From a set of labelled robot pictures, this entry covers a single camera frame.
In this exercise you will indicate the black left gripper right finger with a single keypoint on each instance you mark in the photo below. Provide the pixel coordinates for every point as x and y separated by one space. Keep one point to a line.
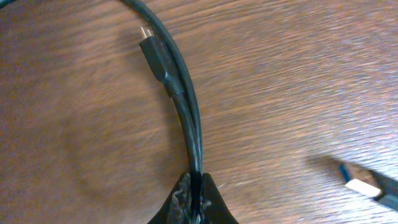
211 208

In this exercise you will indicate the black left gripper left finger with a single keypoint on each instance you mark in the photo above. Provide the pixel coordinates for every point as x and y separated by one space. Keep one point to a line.
177 206

